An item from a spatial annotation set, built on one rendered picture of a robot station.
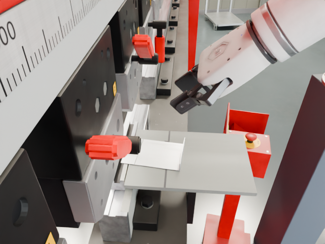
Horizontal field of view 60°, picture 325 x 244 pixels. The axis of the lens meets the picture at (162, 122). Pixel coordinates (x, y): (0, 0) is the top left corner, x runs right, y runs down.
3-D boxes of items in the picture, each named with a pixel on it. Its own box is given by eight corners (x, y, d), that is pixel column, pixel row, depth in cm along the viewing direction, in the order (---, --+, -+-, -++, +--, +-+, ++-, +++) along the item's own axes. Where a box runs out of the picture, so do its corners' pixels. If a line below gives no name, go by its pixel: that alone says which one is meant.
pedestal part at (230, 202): (229, 239, 141) (249, 162, 109) (217, 236, 142) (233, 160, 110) (229, 228, 146) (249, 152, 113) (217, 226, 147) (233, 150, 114)
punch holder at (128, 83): (130, 118, 45) (121, 10, 35) (78, 115, 45) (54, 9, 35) (142, 74, 57) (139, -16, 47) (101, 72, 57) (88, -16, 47)
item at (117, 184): (125, 190, 59) (124, 180, 57) (110, 189, 59) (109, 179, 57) (138, 130, 75) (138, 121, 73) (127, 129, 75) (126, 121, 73)
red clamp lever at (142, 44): (153, 32, 35) (158, 54, 44) (120, 31, 35) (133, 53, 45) (152, 46, 35) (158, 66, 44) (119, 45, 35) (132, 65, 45)
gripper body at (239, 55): (251, 4, 43) (195, 47, 49) (257, 33, 36) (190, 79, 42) (277, 39, 46) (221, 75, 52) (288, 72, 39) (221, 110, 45)
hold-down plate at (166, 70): (170, 96, 107) (170, 89, 105) (156, 95, 107) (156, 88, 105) (173, 61, 131) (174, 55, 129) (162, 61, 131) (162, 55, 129)
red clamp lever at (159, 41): (166, 64, 65) (166, 22, 60) (148, 63, 66) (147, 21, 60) (166, 61, 67) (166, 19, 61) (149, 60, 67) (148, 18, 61)
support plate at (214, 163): (256, 196, 55) (257, 193, 55) (124, 188, 57) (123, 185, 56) (242, 137, 70) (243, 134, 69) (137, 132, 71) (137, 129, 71)
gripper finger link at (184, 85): (202, 54, 51) (175, 74, 55) (201, 63, 49) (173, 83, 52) (213, 66, 52) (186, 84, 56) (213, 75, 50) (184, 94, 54)
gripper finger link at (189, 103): (199, 80, 45) (169, 100, 48) (198, 92, 42) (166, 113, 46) (212, 93, 46) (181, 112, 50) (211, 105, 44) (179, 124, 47)
